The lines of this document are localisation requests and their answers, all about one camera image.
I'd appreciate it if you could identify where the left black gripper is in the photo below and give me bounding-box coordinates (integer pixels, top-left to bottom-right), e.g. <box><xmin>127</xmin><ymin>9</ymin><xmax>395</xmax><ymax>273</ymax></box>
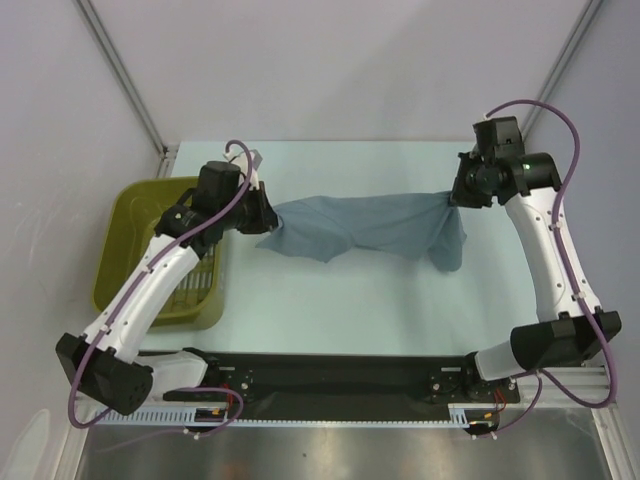
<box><xmin>218</xmin><ymin>181</ymin><xmax>280</xmax><ymax>235</ymax></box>

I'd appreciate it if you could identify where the blue-grey t shirt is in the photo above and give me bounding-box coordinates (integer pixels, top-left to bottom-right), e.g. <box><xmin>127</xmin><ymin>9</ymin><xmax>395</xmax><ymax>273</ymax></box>
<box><xmin>256</xmin><ymin>191</ymin><xmax>466</xmax><ymax>272</ymax></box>

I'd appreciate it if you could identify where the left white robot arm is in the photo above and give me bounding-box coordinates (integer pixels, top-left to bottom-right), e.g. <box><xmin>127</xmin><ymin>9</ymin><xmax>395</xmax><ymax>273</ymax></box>
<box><xmin>55</xmin><ymin>150</ymin><xmax>278</xmax><ymax>415</ymax></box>

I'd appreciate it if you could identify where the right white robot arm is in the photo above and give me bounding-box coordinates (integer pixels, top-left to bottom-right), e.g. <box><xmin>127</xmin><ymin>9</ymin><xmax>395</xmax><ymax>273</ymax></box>
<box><xmin>451</xmin><ymin>152</ymin><xmax>621</xmax><ymax>401</ymax></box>

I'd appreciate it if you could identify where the olive green plastic basket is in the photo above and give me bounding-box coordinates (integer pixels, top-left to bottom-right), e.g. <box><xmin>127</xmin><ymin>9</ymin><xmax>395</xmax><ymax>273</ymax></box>
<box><xmin>92</xmin><ymin>177</ymin><xmax>228</xmax><ymax>331</ymax></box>

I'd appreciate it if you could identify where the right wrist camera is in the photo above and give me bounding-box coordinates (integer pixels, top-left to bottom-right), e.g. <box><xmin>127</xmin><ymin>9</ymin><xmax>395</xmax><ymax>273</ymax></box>
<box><xmin>473</xmin><ymin>116</ymin><xmax>525</xmax><ymax>164</ymax></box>

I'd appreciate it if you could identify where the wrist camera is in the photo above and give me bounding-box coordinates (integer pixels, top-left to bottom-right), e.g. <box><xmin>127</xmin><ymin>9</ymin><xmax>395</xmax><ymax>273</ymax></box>
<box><xmin>473</xmin><ymin>116</ymin><xmax>525</xmax><ymax>164</ymax></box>
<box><xmin>224</xmin><ymin>149</ymin><xmax>263</xmax><ymax>190</ymax></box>

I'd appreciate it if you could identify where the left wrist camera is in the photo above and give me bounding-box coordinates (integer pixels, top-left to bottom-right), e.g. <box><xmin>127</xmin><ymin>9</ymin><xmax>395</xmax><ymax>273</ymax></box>
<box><xmin>224</xmin><ymin>149</ymin><xmax>263</xmax><ymax>190</ymax></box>

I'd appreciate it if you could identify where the right aluminium corner post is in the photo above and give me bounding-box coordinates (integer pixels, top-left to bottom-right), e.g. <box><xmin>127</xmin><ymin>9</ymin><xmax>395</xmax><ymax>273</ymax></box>
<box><xmin>514</xmin><ymin>0</ymin><xmax>604</xmax><ymax>151</ymax></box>

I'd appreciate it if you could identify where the aluminium corner post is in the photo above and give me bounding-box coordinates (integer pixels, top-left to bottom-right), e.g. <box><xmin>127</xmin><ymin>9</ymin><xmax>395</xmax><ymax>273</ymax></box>
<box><xmin>73</xmin><ymin>0</ymin><xmax>167</xmax><ymax>158</ymax></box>
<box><xmin>514</xmin><ymin>0</ymin><xmax>604</xmax><ymax>151</ymax></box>

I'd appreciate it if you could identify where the left aluminium corner post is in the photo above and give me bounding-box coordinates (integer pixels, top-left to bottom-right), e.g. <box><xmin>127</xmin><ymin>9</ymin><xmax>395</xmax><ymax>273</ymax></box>
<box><xmin>73</xmin><ymin>0</ymin><xmax>167</xmax><ymax>158</ymax></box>

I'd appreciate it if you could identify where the aluminium frame rail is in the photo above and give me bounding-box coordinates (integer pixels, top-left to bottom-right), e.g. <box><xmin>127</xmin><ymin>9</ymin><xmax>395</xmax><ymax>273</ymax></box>
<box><xmin>515</xmin><ymin>366</ymin><xmax>609</xmax><ymax>408</ymax></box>

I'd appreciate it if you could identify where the white cable duct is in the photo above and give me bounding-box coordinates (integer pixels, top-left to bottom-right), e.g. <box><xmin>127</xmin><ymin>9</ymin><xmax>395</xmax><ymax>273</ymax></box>
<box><xmin>99</xmin><ymin>399</ymin><xmax>497</xmax><ymax>429</ymax></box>

